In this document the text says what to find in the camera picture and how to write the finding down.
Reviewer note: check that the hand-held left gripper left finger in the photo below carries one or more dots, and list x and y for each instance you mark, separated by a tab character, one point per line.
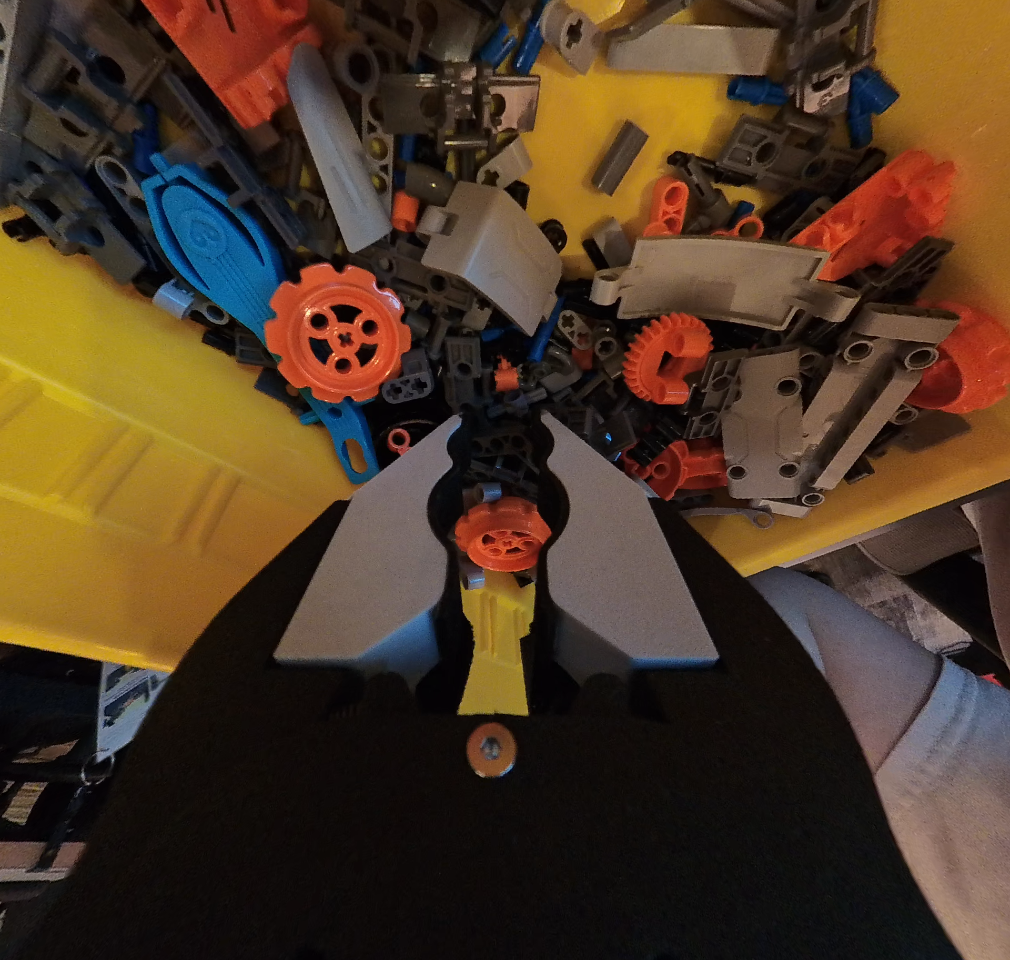
371	573

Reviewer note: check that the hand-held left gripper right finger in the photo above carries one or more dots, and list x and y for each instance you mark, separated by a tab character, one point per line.
631	573

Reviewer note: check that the small orange notched wheel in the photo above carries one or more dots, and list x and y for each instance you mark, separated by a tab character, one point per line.
502	538

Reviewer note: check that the pile of building kit parts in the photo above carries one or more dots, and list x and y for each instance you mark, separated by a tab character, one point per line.
442	298

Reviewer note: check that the yellow plastic bin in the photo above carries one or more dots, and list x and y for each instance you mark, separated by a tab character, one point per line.
119	424

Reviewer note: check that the orange gear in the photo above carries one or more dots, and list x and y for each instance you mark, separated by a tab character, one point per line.
643	361

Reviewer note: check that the large orange notched wheel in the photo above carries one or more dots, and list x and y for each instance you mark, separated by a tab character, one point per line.
340	337

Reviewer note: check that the printed paper leaflet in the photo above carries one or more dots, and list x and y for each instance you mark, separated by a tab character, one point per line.
131	708

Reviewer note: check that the long grey holed panel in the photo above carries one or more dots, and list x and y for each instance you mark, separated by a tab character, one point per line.
860	392

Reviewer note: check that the grey flat curved panel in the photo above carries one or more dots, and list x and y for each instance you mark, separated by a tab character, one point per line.
711	278

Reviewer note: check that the person's leg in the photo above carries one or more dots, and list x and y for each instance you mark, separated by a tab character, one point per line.
908	739

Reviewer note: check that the grey curved hood panel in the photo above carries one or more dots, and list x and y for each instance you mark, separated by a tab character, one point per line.
489	250

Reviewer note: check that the blue brick separator tool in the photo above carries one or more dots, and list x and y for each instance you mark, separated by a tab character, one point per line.
213	243

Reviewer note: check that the orange wheel hub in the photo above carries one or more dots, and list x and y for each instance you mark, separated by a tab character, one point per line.
960	369

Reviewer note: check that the grey blade panel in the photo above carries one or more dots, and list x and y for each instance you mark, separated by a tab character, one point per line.
336	163

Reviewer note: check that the orange shell panel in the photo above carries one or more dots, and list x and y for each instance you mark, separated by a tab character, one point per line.
877	211
213	21

